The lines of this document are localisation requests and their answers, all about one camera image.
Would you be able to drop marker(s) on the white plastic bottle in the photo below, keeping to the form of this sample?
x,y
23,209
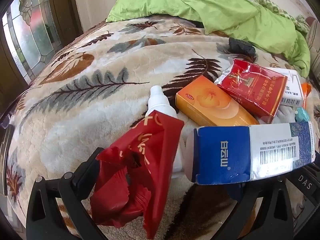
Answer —
x,y
157,100

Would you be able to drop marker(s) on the black cloth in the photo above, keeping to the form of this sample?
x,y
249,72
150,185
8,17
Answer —
x,y
241,46

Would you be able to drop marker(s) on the wooden door with stained glass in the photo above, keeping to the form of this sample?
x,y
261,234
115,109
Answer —
x,y
32,30

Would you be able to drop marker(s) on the orange medicine box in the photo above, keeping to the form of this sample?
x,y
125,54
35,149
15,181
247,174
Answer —
x,y
212,105

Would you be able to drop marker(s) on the leaf print fleece blanket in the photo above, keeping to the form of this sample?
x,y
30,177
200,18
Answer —
x,y
75,130

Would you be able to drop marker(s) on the green and white patterned quilt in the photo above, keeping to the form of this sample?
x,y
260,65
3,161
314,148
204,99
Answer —
x,y
270,2

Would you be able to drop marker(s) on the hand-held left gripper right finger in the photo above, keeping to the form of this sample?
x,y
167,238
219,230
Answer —
x,y
257,205

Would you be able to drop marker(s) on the green duvet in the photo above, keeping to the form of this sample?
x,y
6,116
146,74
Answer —
x,y
187,2

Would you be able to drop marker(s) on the white cigarette box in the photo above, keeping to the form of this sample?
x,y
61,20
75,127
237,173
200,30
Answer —
x,y
292,90

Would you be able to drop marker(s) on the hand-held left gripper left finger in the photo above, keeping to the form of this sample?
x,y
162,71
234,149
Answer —
x,y
85,172

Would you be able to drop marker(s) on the red plastic wrapper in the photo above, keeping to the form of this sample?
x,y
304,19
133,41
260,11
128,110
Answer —
x,y
140,155

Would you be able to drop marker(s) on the teal plastic wrapper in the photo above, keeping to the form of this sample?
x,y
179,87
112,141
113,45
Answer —
x,y
301,115

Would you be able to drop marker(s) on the red cigarette pack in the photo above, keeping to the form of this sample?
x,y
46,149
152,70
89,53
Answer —
x,y
252,90

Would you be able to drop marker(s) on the small orange packet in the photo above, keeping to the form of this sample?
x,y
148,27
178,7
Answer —
x,y
306,88

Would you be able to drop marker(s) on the striped beige cushion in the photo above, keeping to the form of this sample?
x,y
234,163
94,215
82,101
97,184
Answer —
x,y
315,45

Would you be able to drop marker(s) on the blue and white carton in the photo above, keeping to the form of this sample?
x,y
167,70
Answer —
x,y
225,152

